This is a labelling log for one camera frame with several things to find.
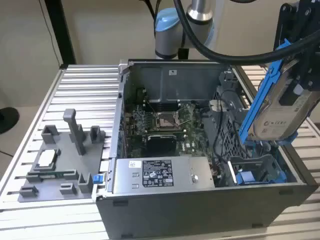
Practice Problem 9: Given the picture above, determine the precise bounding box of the green RAM stick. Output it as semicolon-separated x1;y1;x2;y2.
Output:
37;171;76;180

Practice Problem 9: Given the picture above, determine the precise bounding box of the metal socket cover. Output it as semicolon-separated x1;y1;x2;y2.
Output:
174;102;196;126

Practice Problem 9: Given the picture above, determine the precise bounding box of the silver CPU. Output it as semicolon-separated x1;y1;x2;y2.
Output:
37;151;56;167

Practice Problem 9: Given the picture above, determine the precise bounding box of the black PC case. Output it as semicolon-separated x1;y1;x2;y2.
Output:
96;58;320;240

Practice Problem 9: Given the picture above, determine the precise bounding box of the thick black hose cable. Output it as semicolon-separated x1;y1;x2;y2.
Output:
173;0;320;67

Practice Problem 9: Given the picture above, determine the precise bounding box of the CPU socket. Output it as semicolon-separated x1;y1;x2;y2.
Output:
154;111;182;131

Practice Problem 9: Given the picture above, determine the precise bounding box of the silver power supply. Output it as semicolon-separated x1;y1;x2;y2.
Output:
112;157;216;196

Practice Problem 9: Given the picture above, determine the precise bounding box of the grey metal disk bay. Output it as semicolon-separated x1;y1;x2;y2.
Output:
202;84;287;187

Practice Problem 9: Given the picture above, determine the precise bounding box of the black cooler block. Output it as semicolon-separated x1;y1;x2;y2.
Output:
146;134;177;153

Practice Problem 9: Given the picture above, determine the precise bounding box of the green motherboard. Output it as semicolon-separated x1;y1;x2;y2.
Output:
122;99;218;161

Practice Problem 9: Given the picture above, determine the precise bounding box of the black upright post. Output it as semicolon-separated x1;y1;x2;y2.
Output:
41;0;77;66

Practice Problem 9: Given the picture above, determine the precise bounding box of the grey parts rack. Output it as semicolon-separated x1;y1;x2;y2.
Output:
17;108;107;203

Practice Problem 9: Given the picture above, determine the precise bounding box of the hard disk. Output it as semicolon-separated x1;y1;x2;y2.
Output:
238;38;317;147

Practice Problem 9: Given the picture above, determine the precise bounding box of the blue flat disk wire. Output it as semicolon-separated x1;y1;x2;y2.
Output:
236;170;256;186

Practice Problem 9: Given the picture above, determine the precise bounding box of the black round base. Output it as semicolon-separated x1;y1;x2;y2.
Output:
0;106;20;135

